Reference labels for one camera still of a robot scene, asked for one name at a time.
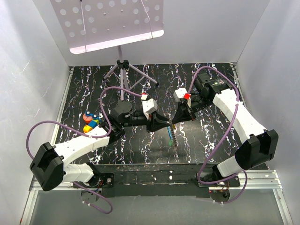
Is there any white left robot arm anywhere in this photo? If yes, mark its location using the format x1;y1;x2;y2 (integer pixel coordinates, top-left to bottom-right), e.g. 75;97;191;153
30;99;170;191

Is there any aluminium rail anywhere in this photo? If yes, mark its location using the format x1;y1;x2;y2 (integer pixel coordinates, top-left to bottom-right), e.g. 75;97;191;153
24;170;292;225

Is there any orange blue toy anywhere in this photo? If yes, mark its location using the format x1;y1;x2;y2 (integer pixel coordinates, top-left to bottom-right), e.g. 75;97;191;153
82;111;99;124

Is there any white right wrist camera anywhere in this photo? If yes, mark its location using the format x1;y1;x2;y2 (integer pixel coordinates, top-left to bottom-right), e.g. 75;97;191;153
173;88;191;107

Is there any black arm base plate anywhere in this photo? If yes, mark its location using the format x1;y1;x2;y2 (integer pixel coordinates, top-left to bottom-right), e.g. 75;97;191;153
72;161;241;199

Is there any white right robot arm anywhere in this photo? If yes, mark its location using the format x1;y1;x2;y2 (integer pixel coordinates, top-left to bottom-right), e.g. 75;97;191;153
172;74;278;186

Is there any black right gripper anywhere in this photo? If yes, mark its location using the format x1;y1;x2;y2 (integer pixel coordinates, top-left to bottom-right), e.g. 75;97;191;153
171;94;213;124

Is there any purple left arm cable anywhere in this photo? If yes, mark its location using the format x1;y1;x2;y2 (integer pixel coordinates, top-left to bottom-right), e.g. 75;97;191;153
25;86;147;214

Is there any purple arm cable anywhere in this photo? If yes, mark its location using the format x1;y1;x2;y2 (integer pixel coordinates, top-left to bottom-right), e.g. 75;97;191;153
25;86;147;214
187;66;248;204

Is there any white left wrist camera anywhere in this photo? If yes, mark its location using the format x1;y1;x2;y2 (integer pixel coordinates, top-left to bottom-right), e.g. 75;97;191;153
141;93;158;120

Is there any yellow blue toy block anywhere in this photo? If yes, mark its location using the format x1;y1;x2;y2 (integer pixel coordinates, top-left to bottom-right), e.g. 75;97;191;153
83;120;99;133

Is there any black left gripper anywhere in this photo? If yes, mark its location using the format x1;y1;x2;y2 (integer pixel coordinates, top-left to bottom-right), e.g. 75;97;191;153
121;111;170;133

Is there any white perforated music stand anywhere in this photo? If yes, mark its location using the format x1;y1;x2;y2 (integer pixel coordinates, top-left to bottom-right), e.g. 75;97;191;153
51;0;164;90

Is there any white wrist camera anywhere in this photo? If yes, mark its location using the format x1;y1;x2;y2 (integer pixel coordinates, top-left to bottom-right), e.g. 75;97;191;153
173;88;191;107
141;93;158;120

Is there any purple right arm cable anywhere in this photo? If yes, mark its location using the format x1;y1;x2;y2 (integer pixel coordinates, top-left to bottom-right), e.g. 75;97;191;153
187;66;248;204

